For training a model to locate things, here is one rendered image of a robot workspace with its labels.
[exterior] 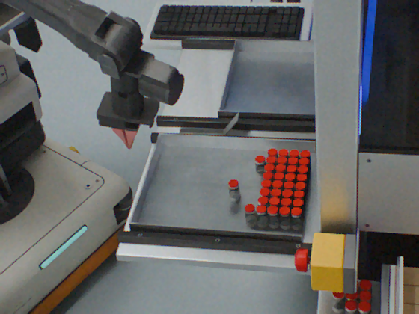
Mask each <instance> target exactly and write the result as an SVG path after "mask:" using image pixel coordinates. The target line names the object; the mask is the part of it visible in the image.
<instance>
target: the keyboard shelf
mask: <svg viewBox="0 0 419 314"><path fill-rule="evenodd" d="M164 4H169V6H170V5H171V4H175V5H176V6H177V5H182V6H184V5H190V6H191V5H197V6H198V5H204V7H205V5H211V6H213V5H218V6H219V7H220V5H225V6H226V7H227V5H233V7H234V6H240V7H241V6H255V7H256V6H270V7H271V6H277V7H278V6H284V7H286V6H290V7H302V8H304V13H303V18H302V26H301V30H300V35H299V40H310V39H311V30H312V25H313V20H314V15H313V4H312V3H268V2H252V0H188V1H158V2H157V3H156V7H155V9H154V12H153V15H152V16H151V19H150V22H149V25H148V26H147V29H146V31H145V34H144V37H143V40H142V43H143V45H142V46H141V47H142V48H143V49H165V50H183V48H182V43H181V42H182V40H154V39H150V33H151V31H152V29H153V26H154V24H155V21H156V18H157V16H158V12H159V9H160V7H161V6H163V5H164Z"/></svg>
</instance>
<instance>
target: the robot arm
mask: <svg viewBox="0 0 419 314"><path fill-rule="evenodd" d="M2 1H4V2H6V3H8V4H10V5H11V6H12V7H15V8H16V9H18V10H20V11H22V12H23V13H25V14H27V15H29V16H31V17H32V18H34V19H36V20H38V21H39V22H42V23H43V24H45V25H47V26H49V27H50V28H52V29H54V30H55V31H57V32H58V33H60V34H61V35H63V36H64V37H66V38H67V39H68V40H69V41H70V42H71V43H72V44H73V45H74V46H75V47H76V48H78V49H80V50H82V51H83V52H86V53H87V54H89V58H91V59H92V60H94V61H96V62H97V63H99V66H100V69H101V72H102V73H105V74H107V75H110V80H111V92H108V91H107V92H105V93H104V95H103V97H102V99H101V103H100V106H99V108H98V110H97V119H98V120H99V125H100V126H105V127H110V128H111V130H112V131H113V132H114V133H115V134H116V135H117V136H118V137H119V138H120V139H121V140H122V141H123V142H124V143H125V145H126V147H127V148H128V149H131V147H132V144H133V141H134V138H135V136H136V135H137V133H138V130H139V127H140V125H141V124H144V125H148V126H149V128H151V127H152V126H153V123H154V118H155V116H156V115H157V113H158V110H159V106H160V103H159V102H163V103H166V104H168V105H174V104H175V103H177V101H178V100H179V98H180V96H181V94H182V92H183V88H184V84H185V77H184V75H183V74H181V73H180V72H179V70H178V69H177V68H176V67H174V66H171V65H170V64H167V63H165V62H163V61H160V60H158V59H156V58H155V56H154V54H151V53H149V52H146V51H143V50H141V46H142V45H143V43H142V40H143V34H142V32H141V28H140V25H139V24H138V23H137V22H136V21H135V20H134V19H132V18H129V17H124V16H121V15H120V14H118V13H116V12H114V11H113V10H110V11H109V12H106V11H104V10H103V9H102V8H100V7H97V6H96V5H94V4H87V3H84V2H83V1H79V0H2ZM144 96H146V97H148V98H146V97H144Z"/></svg>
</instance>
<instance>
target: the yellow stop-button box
mask: <svg viewBox="0 0 419 314"><path fill-rule="evenodd" d="M356 245H357V235H353V234H346V235H344V234H333V233H314V235H313V244H312V249H311V252H310V259H309V263H310V270H311V287H312V289H313V290H317V291H327V292H344V293H349V294H354V293H355V292H354V288H355V255H356Z"/></svg>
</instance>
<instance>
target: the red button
mask: <svg viewBox="0 0 419 314"><path fill-rule="evenodd" d="M309 259H310V257H308V249H307V248H299V249H298V250H297V251H296V254H295V260H294V266H295V267H296V270H297V271H300V272H307V271H308V265H309V264H310V263H309Z"/></svg>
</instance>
